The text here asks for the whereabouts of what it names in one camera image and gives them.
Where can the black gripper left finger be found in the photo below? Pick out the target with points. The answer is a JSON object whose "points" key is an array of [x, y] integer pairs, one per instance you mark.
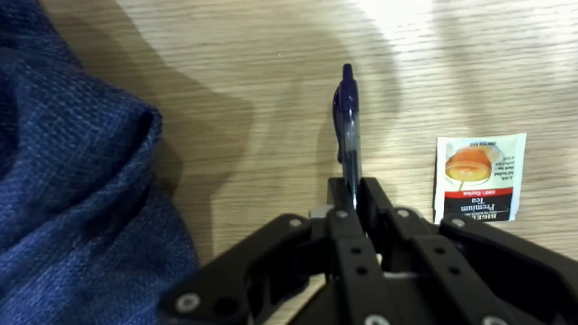
{"points": [[349, 264]]}

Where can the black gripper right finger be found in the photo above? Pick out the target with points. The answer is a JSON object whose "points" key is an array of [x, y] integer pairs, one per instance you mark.
{"points": [[458, 264]]}

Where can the black pen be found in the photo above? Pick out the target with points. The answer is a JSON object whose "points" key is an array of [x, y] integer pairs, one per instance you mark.
{"points": [[349, 133]]}

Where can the small sauce packet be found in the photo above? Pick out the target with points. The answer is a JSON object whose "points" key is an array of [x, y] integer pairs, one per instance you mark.
{"points": [[479, 181]]}

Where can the dark blue towel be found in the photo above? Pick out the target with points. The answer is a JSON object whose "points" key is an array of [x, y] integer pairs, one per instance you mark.
{"points": [[78, 199]]}

